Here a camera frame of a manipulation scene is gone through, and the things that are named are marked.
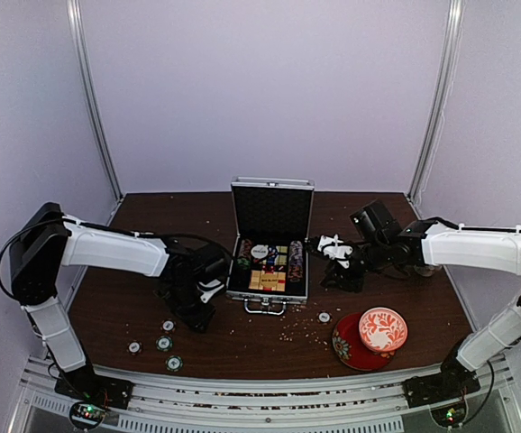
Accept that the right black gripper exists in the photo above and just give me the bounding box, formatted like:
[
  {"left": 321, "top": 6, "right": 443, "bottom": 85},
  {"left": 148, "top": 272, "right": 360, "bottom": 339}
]
[{"left": 320, "top": 238, "right": 391, "bottom": 294}]

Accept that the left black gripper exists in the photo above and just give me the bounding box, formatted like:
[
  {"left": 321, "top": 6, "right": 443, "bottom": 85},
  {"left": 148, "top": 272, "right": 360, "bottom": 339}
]
[{"left": 165, "top": 281, "right": 216, "bottom": 333}]

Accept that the black orange poker chip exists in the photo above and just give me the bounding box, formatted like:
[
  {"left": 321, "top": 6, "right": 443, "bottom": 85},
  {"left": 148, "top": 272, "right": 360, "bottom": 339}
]
[
  {"left": 317, "top": 311, "right": 332, "bottom": 325},
  {"left": 160, "top": 319, "right": 176, "bottom": 334},
  {"left": 127, "top": 340, "right": 143, "bottom": 355}
]

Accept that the red playing card box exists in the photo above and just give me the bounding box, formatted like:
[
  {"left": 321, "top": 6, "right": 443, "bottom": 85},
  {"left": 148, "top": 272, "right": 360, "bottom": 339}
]
[{"left": 249, "top": 270, "right": 287, "bottom": 292}]

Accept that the yellow big blind button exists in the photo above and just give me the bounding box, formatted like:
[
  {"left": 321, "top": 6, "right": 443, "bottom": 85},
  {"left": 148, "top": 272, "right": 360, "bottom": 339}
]
[{"left": 260, "top": 275, "right": 279, "bottom": 287}]

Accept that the aluminium poker case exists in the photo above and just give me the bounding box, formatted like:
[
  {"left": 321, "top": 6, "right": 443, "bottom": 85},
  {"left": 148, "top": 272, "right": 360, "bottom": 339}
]
[{"left": 226, "top": 176, "right": 315, "bottom": 317}]

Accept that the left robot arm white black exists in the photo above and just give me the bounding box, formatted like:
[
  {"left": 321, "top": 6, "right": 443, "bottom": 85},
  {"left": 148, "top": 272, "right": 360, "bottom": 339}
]
[{"left": 0, "top": 202, "right": 232, "bottom": 401}]

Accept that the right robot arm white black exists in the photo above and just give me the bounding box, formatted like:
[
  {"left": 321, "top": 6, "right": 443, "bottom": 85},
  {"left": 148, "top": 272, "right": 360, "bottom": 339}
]
[{"left": 314, "top": 200, "right": 521, "bottom": 399}]

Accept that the green poker chip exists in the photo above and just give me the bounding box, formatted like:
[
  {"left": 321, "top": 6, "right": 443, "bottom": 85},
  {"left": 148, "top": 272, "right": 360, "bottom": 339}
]
[
  {"left": 155, "top": 336, "right": 174, "bottom": 352},
  {"left": 165, "top": 355, "right": 184, "bottom": 372}
]

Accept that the orange white patterned bowl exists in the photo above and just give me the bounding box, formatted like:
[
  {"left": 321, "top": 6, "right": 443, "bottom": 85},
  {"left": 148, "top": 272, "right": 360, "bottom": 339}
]
[{"left": 358, "top": 307, "right": 408, "bottom": 354}]

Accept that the red floral plate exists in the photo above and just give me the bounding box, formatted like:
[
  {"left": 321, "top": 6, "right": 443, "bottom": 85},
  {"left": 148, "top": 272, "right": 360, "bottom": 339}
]
[{"left": 332, "top": 312, "right": 395, "bottom": 372}]

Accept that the green chip stack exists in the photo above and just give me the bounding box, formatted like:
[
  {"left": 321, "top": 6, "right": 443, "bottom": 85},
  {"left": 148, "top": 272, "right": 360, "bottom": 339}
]
[{"left": 237, "top": 257, "right": 251, "bottom": 270}]

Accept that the white patterned mug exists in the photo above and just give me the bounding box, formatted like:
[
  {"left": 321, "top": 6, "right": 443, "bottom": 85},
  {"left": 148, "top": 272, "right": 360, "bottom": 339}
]
[{"left": 413, "top": 265, "right": 443, "bottom": 278}]

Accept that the black orange chip row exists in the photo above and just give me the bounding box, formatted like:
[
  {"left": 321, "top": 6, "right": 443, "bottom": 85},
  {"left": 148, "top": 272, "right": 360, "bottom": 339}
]
[{"left": 237, "top": 239, "right": 254, "bottom": 260}]

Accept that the white dealer button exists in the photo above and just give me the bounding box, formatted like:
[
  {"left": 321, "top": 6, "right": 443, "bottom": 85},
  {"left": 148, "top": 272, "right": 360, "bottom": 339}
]
[{"left": 251, "top": 244, "right": 269, "bottom": 263}]

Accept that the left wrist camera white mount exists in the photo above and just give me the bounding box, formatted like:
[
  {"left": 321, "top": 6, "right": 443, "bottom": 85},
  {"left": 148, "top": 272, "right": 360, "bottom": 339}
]
[{"left": 197, "top": 280, "right": 225, "bottom": 304}]

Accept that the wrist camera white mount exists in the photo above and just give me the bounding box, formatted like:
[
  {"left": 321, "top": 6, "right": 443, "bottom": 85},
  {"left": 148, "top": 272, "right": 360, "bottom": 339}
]
[
  {"left": 308, "top": 235, "right": 355, "bottom": 269},
  {"left": 197, "top": 280, "right": 225, "bottom": 304}
]

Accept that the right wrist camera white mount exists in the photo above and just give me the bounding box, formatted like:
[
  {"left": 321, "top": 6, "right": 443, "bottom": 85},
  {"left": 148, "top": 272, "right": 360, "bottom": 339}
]
[{"left": 308, "top": 235, "right": 355, "bottom": 269}]

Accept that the front aluminium rail base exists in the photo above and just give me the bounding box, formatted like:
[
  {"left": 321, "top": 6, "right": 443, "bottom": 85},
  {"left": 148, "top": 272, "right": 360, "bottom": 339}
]
[{"left": 5, "top": 357, "right": 521, "bottom": 432}]

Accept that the right aluminium frame post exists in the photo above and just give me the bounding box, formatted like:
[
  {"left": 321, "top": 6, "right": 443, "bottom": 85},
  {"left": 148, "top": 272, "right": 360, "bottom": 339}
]
[{"left": 407, "top": 0, "right": 465, "bottom": 207}]

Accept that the aluminium frame post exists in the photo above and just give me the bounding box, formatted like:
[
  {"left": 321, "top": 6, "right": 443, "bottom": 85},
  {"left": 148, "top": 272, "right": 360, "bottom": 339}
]
[
  {"left": 407, "top": 0, "right": 465, "bottom": 207},
  {"left": 67, "top": 0, "right": 123, "bottom": 202}
]

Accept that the left aluminium frame post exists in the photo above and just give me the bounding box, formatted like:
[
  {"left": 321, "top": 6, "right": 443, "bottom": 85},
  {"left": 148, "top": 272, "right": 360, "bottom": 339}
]
[{"left": 67, "top": 0, "right": 123, "bottom": 202}]

